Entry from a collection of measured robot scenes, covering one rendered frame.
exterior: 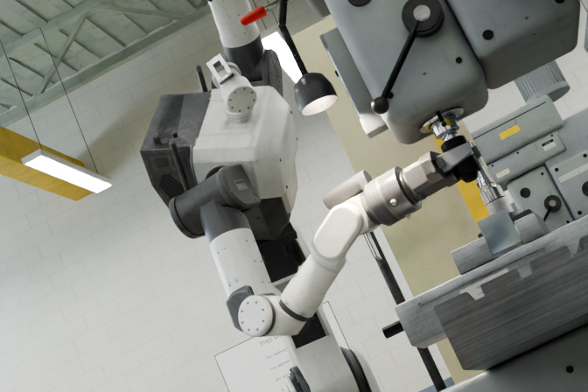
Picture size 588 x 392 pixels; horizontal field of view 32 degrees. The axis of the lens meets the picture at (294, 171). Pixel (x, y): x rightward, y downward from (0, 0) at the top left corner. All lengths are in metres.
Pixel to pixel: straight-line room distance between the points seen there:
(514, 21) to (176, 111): 0.86
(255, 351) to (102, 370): 1.78
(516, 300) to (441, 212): 2.35
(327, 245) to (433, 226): 1.72
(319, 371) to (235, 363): 8.93
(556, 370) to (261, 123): 0.90
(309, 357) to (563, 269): 1.23
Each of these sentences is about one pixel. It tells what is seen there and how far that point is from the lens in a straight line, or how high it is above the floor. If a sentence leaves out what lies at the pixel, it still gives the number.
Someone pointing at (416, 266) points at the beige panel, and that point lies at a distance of 3.55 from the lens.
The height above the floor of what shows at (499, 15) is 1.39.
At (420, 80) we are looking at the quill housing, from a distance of 1.77.
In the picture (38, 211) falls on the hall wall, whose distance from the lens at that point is 12.35.
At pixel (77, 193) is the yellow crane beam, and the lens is 11.92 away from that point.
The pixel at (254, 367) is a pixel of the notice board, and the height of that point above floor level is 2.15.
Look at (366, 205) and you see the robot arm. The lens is 1.85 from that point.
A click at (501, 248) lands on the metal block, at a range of 1.71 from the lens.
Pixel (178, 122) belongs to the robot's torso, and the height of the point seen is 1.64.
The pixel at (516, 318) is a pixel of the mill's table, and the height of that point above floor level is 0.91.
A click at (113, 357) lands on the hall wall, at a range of 11.78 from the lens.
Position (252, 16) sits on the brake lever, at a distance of 2.08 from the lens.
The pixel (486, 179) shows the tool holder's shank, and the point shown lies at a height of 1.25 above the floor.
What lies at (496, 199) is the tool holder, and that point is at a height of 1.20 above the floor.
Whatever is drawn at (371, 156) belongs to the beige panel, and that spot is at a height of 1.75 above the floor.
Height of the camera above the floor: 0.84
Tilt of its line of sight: 16 degrees up
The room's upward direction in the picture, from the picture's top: 25 degrees counter-clockwise
